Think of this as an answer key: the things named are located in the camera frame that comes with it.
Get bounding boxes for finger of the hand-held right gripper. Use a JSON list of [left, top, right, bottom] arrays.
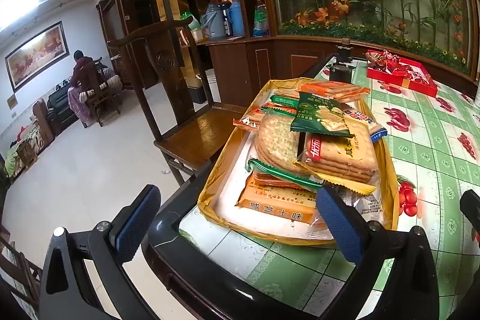
[[459, 189, 480, 246]]

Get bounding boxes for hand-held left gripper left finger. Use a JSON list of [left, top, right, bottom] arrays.
[[39, 183, 162, 320]]

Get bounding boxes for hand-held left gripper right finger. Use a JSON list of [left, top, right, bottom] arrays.
[[316, 186, 439, 320]]

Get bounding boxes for pile of cracker packets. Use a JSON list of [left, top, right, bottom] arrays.
[[233, 80, 387, 242]]

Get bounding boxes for yellow cardboard box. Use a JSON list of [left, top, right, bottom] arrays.
[[197, 78, 399, 246]]

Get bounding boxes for black-rimmed dining table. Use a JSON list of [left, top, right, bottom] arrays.
[[142, 54, 480, 320]]

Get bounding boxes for dark wooden chair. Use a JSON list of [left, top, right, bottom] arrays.
[[80, 59, 122, 127], [0, 223, 44, 309], [107, 20, 250, 186]]

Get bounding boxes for dark green cracker packet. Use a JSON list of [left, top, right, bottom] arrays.
[[290, 91, 355, 139]]

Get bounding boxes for black sofa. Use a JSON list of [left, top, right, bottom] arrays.
[[47, 84, 81, 137]]

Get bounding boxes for floral covered sofa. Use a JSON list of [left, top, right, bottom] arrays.
[[4, 125, 47, 178]]

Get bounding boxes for brown armchair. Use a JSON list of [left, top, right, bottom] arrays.
[[32, 99, 55, 148]]

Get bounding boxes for red gift box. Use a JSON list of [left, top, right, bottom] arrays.
[[365, 50, 439, 97]]

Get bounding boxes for heap of red wrapped candies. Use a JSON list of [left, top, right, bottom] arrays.
[[369, 50, 432, 82]]

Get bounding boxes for dark wooden cabinet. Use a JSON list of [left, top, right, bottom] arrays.
[[146, 0, 338, 107]]

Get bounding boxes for small black device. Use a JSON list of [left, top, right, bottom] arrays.
[[335, 37, 353, 66]]

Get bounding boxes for green and white pouch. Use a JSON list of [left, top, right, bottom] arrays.
[[180, 13, 201, 32]]

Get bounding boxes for grey blue kettle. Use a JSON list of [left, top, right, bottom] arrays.
[[200, 2, 229, 40]]

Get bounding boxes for clear plastic water bottle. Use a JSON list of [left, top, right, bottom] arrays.
[[252, 3, 270, 38]]

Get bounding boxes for blue thermos flask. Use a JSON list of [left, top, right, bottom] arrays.
[[229, 0, 245, 37]]

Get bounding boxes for framed wall painting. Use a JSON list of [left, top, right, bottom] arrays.
[[4, 21, 70, 93]]

